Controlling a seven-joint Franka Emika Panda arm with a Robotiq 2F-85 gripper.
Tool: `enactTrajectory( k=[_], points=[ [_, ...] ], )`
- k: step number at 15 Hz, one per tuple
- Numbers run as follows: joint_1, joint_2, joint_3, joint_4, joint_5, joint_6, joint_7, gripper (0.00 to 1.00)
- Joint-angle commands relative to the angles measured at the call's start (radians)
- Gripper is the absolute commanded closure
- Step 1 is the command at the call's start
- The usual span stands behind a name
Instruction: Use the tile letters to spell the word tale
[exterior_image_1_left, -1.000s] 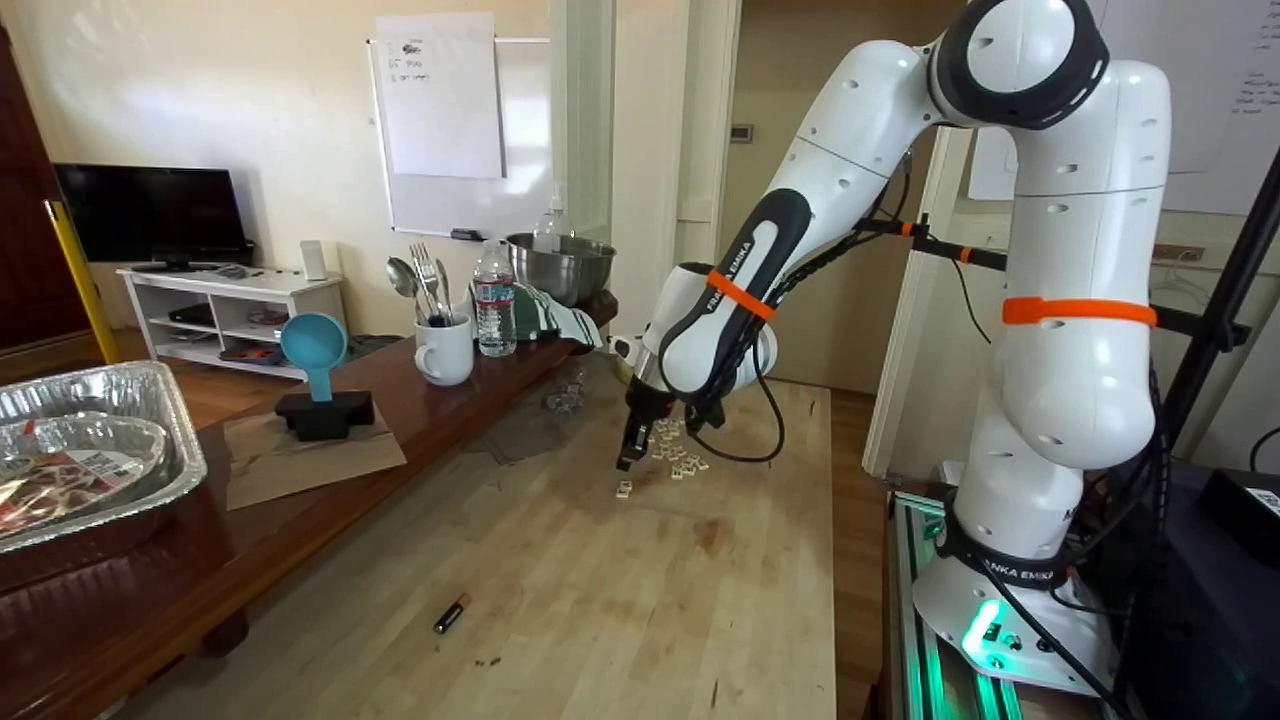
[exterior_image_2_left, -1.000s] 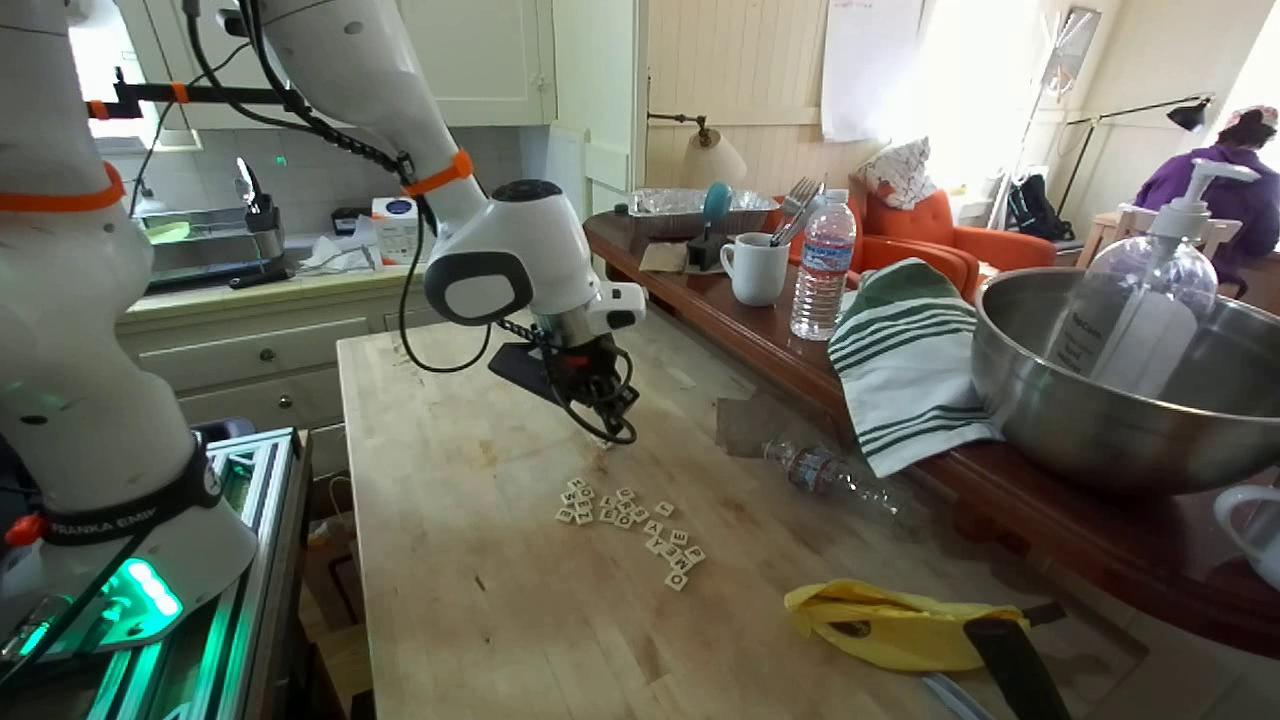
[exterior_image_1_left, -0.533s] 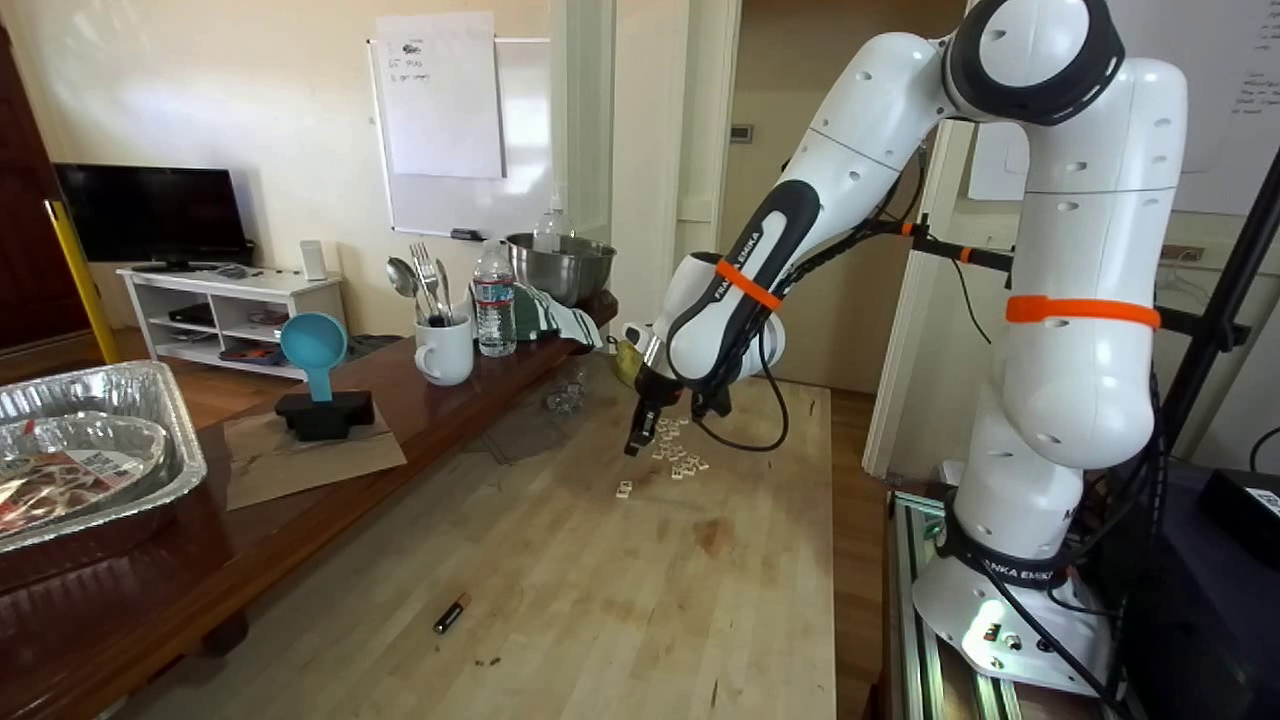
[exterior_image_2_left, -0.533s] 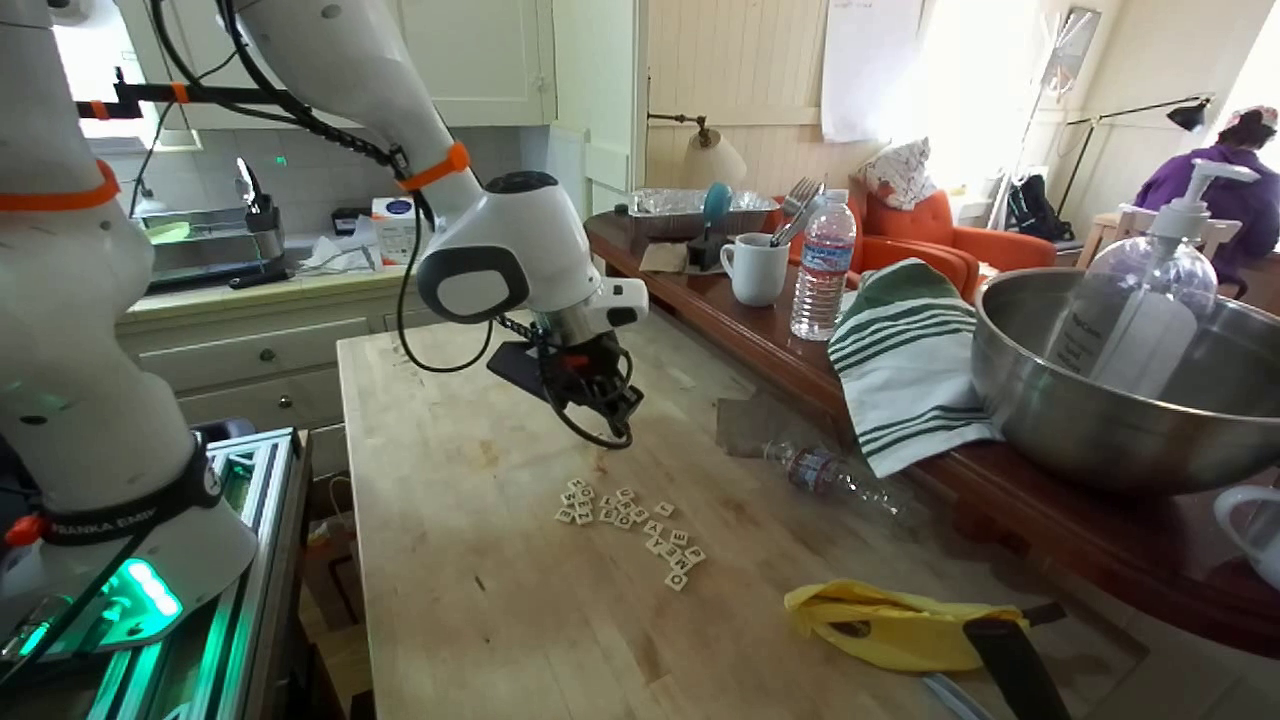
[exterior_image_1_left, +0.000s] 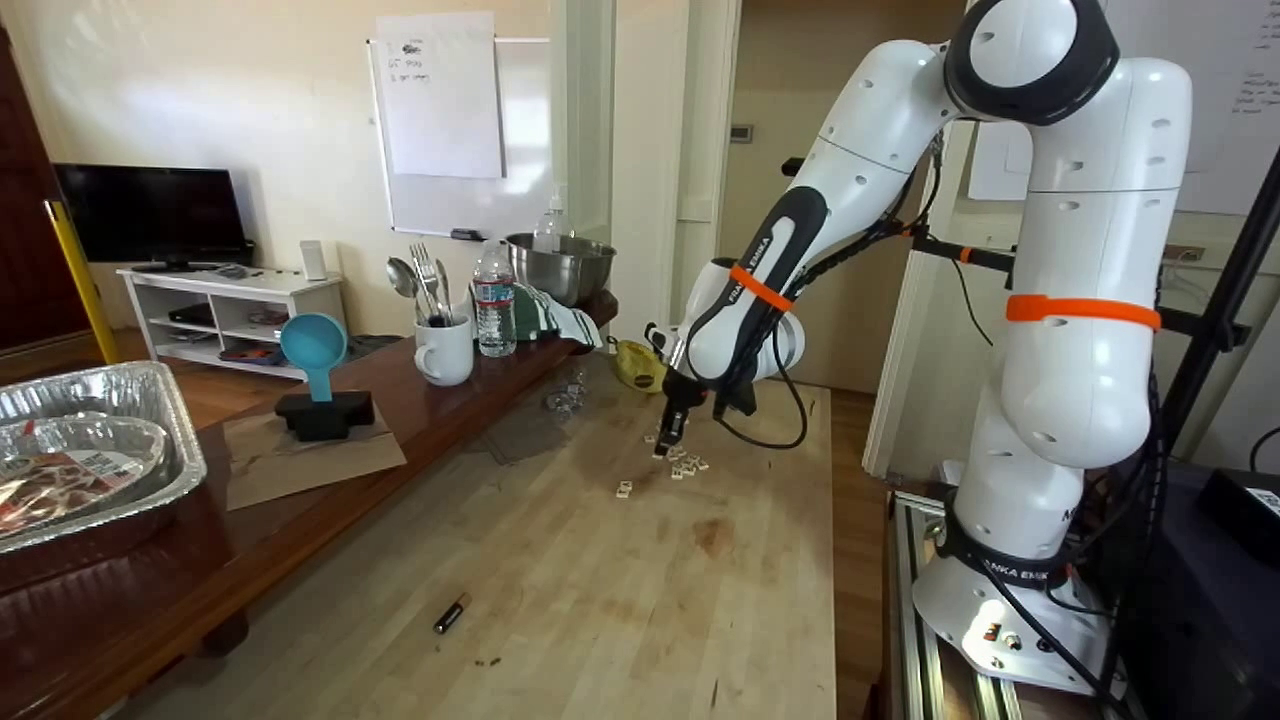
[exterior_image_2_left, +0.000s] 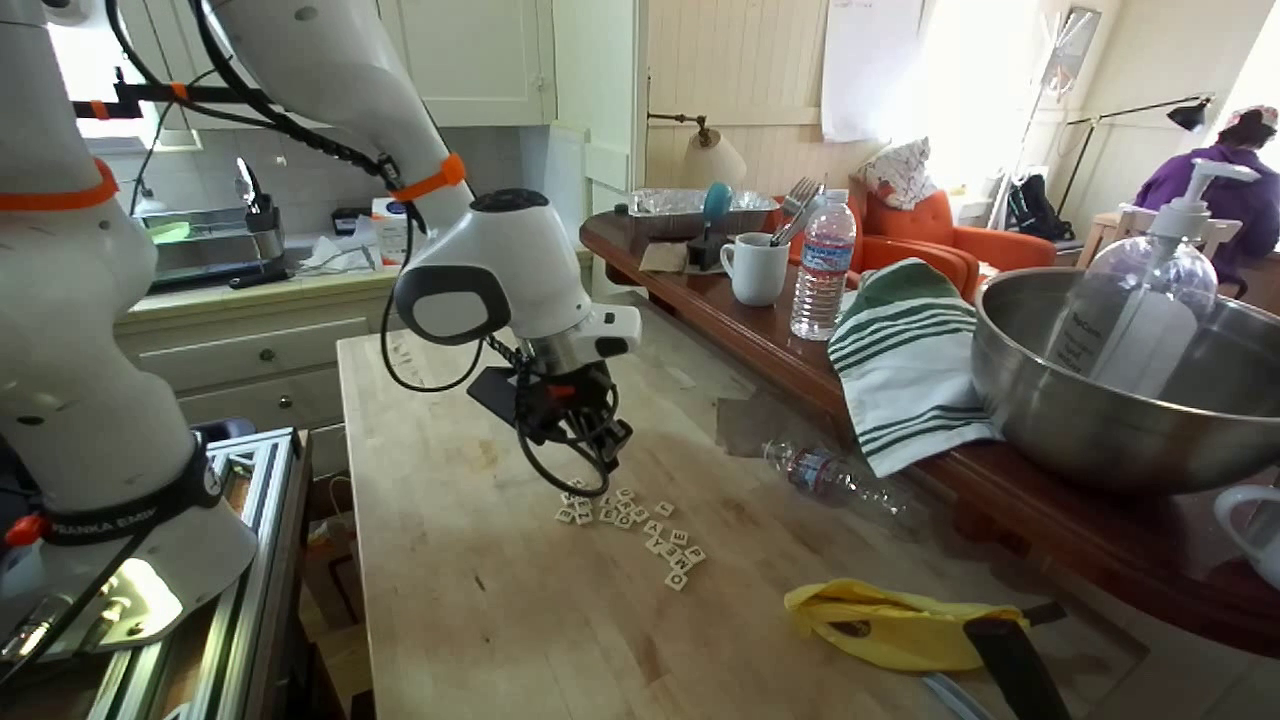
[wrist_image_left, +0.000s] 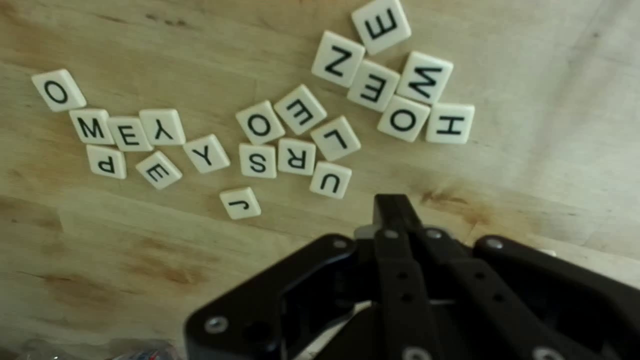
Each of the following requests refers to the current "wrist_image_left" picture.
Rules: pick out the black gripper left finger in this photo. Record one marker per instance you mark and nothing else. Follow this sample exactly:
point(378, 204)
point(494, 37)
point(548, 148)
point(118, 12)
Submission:
point(301, 300)

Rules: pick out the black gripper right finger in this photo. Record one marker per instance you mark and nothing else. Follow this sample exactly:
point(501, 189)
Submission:
point(532, 307)

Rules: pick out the cream letter tile L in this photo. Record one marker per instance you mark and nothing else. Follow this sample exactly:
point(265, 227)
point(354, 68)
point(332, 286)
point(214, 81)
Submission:
point(334, 139)

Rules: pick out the cream letter tile J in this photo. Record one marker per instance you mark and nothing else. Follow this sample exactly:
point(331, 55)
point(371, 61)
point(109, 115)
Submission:
point(241, 203)

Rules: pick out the cream letter tile U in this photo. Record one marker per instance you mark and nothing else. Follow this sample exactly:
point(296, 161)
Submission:
point(331, 181)

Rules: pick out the cream letter tile R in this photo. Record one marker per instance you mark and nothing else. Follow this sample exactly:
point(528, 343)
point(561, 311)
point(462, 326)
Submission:
point(296, 157)

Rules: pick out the cream letter tile S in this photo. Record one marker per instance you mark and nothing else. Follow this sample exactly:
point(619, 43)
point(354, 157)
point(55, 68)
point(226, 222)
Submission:
point(258, 161)

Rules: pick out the cream letter tile Y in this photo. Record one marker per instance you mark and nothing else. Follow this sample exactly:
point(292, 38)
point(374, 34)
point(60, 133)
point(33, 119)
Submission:
point(206, 155)
point(163, 126)

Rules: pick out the cream letter tile O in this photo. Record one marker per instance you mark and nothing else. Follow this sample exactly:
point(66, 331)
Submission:
point(58, 91)
point(402, 119)
point(261, 123)

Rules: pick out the cream letter tile H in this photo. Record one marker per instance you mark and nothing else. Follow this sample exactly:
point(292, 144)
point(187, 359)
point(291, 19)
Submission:
point(451, 123)

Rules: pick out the cream letter tile P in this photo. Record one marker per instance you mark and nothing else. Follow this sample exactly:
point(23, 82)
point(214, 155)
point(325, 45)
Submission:
point(106, 162)

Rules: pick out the cream letter tile Z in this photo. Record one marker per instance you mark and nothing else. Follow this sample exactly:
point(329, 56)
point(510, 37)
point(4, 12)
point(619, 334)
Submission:
point(339, 59)

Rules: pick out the cream letter tile W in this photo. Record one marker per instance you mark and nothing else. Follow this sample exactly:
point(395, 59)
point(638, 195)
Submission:
point(424, 76)

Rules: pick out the cream letter tile M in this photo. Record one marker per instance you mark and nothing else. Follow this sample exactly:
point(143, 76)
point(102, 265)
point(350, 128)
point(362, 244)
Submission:
point(93, 126)

